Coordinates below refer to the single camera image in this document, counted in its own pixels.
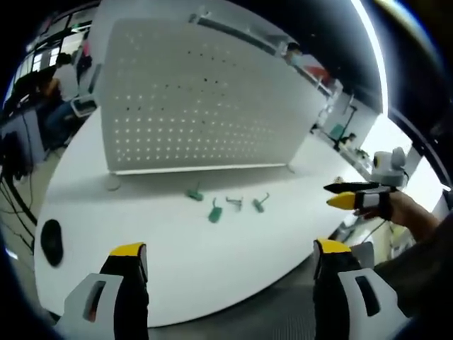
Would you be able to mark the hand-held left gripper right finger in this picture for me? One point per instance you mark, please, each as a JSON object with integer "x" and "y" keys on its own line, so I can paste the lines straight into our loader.
{"x": 336, "y": 280}

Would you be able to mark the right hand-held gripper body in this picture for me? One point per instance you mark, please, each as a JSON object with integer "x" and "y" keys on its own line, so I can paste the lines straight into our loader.
{"x": 387, "y": 168}

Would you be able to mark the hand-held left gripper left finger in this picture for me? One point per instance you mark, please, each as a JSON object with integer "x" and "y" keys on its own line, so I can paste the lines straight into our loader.
{"x": 120, "y": 283}

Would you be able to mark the green hook assembly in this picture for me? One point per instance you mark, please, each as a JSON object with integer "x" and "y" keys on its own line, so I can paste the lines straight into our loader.
{"x": 215, "y": 213}
{"x": 258, "y": 204}
{"x": 195, "y": 194}

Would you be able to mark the white perforated mounting plate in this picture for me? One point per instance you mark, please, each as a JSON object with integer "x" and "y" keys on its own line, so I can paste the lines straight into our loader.
{"x": 198, "y": 102}

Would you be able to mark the person's right hand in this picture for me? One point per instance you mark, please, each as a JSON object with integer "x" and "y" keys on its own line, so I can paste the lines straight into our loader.
{"x": 410, "y": 209}

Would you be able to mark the black oval pad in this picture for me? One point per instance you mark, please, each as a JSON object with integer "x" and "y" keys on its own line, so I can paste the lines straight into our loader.
{"x": 51, "y": 242}

